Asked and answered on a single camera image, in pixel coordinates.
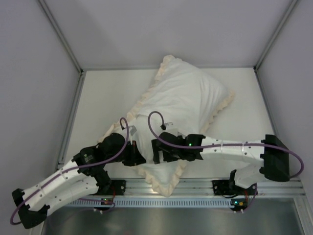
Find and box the grey cream-ruffled pillowcase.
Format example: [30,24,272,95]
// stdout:
[97,54,236,198]

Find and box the aluminium frame post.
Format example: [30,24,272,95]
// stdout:
[253,0,300,71]
[36,0,85,74]

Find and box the right aluminium frame post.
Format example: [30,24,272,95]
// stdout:
[253,0,300,71]

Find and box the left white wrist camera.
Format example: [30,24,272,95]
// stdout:
[127,125,137,138]

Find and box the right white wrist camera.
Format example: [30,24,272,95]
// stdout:
[160,122,185,136]

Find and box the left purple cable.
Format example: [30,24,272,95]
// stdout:
[9,117,129,225]

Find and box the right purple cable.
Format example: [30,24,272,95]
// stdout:
[147,111,304,178]

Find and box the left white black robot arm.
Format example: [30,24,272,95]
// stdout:
[12,133,146,229]

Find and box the slotted grey cable duct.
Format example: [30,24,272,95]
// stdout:
[70,197,247,209]

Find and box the left aluminium frame post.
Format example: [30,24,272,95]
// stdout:
[36,0,85,74]

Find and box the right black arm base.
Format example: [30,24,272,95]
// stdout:
[212,180,237,198]

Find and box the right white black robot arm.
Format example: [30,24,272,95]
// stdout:
[151,132,290,189]

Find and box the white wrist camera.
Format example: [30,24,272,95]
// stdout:
[160,122,185,136]
[127,125,137,138]

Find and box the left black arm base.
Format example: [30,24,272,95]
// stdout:
[106,180,127,196]

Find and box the aluminium mounting rail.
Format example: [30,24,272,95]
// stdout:
[107,177,306,196]

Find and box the purple cable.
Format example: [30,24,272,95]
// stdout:
[147,111,304,178]
[9,117,129,225]

